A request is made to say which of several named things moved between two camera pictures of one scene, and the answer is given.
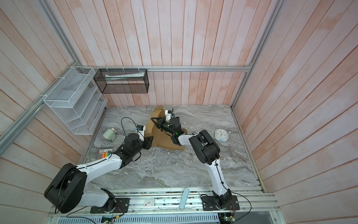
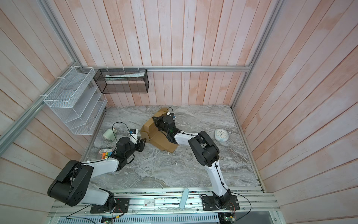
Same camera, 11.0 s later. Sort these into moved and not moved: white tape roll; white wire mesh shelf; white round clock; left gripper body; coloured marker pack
Moved: left gripper body
Not moved: coloured marker pack; white round clock; white wire mesh shelf; white tape roll
